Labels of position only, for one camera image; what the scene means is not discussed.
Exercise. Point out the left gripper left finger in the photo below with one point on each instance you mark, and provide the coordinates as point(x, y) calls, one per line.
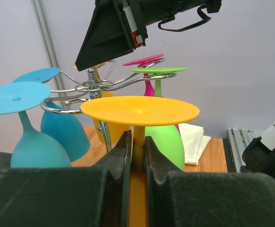
point(96, 196)

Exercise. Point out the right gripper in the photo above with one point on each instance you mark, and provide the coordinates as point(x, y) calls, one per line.
point(117, 27)

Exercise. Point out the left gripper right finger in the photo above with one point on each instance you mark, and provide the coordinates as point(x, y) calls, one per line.
point(181, 199)

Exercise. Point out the chrome wine glass rack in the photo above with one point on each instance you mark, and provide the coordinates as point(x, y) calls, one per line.
point(96, 88)

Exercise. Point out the green plastic goblet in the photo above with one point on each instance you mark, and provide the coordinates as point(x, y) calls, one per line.
point(167, 138)

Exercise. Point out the magenta plastic goblet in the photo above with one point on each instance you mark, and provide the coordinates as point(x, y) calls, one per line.
point(146, 64)

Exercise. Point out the blue plastic goblet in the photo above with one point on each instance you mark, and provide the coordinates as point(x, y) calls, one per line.
point(66, 129)
point(34, 149)

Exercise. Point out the white folded cloth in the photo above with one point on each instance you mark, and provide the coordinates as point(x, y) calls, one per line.
point(194, 142)

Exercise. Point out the left aluminium frame post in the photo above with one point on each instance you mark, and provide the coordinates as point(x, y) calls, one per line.
point(43, 23)

